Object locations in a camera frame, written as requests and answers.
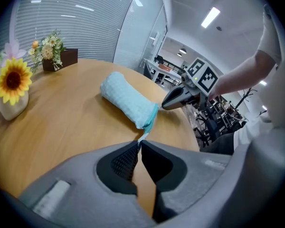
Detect dark brown wooden box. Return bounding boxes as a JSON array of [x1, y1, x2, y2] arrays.
[[42, 48, 79, 72]]

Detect white desk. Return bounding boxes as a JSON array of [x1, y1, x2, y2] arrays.
[[143, 57, 185, 86]]

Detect person's right forearm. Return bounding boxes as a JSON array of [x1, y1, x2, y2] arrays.
[[208, 49, 276, 100]]

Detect light teal zippered pouch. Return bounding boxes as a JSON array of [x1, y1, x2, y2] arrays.
[[99, 71, 160, 142]]

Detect black swivel chair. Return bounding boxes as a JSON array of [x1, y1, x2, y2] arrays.
[[193, 117, 220, 148]]

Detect person's white shirt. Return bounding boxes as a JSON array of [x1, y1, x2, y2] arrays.
[[232, 3, 285, 182]]

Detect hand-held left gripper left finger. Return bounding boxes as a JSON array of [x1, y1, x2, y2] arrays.
[[19, 140, 155, 226]]

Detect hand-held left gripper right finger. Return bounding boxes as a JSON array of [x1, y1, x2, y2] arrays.
[[140, 140, 234, 224]]

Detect yellow and white flower bunch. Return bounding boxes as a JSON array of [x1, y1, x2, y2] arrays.
[[28, 29, 67, 72]]

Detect dark coat rack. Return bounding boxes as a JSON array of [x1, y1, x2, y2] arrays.
[[234, 87, 258, 109]]

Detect rectangular ceiling light panel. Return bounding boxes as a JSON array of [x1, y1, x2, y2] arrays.
[[201, 7, 221, 29]]

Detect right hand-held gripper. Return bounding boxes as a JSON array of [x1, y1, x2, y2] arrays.
[[161, 58, 219, 111]]

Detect pink flowers with sunflower vase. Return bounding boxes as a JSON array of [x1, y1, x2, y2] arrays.
[[0, 38, 34, 121]]

